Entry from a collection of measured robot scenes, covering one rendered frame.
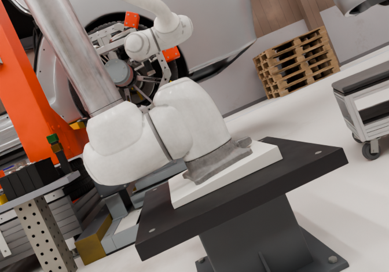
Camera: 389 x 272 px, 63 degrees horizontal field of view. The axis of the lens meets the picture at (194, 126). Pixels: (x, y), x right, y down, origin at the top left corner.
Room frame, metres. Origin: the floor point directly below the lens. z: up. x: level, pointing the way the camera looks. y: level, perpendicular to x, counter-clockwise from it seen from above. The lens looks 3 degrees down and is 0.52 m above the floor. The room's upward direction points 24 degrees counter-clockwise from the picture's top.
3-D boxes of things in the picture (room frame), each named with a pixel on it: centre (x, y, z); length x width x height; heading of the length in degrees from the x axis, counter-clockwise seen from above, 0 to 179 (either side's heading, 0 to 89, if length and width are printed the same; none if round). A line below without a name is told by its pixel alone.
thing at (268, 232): (0.92, -0.01, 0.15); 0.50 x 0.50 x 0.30; 5
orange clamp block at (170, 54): (1.91, -0.04, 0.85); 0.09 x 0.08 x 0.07; 92
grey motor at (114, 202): (2.03, 0.58, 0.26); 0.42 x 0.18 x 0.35; 2
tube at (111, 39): (1.77, 0.17, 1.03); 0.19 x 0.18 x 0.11; 2
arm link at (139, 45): (1.33, 0.07, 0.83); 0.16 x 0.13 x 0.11; 2
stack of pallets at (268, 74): (6.43, -2.32, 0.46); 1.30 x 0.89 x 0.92; 95
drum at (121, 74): (1.82, 0.27, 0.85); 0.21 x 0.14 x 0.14; 2
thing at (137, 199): (2.06, 0.28, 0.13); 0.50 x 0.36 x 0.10; 92
